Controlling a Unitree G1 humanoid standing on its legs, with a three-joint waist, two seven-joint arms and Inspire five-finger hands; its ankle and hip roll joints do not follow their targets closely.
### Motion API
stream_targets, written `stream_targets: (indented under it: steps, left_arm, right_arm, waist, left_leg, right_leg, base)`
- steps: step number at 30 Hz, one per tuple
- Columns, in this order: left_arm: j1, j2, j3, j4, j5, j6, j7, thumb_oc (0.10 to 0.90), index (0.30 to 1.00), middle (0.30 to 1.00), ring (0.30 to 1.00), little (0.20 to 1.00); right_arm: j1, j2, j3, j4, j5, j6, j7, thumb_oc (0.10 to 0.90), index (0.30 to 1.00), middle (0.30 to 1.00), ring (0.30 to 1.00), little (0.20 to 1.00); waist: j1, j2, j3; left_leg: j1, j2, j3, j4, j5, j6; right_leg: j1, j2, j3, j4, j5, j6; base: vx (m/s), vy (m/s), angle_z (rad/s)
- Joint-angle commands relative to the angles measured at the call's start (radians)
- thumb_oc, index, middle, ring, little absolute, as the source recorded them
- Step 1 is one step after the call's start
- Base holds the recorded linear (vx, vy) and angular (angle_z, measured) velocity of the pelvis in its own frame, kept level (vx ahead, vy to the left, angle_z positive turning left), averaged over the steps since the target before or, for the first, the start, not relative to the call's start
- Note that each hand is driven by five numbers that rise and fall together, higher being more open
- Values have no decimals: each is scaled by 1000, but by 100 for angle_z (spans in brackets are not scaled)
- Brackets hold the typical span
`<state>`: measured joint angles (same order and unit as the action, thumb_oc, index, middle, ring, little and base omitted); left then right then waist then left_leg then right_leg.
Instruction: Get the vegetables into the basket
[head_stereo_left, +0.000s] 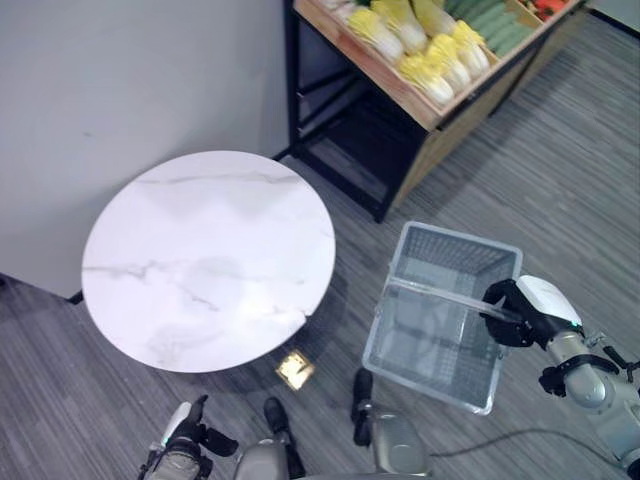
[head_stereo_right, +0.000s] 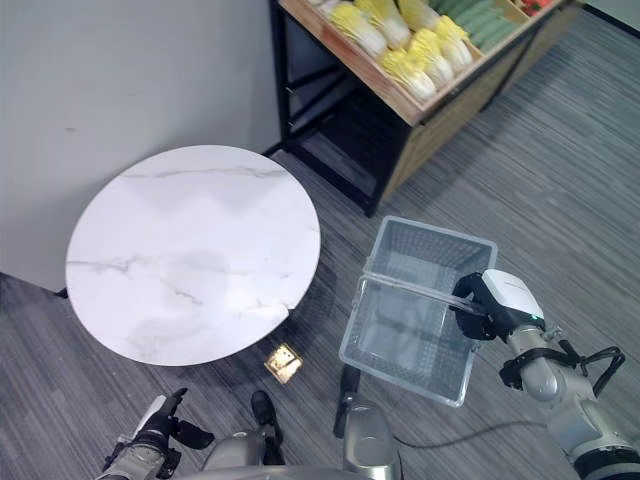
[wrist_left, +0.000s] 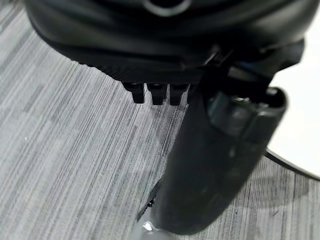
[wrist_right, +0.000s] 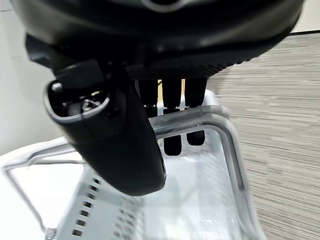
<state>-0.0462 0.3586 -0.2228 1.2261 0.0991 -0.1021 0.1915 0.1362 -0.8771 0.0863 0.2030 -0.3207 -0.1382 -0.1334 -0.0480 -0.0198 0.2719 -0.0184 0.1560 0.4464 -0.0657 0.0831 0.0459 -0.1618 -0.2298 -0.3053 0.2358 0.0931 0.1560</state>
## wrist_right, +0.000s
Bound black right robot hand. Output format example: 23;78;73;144
9;0;311;197

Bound white plastic basket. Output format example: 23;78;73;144
0;89;267;240

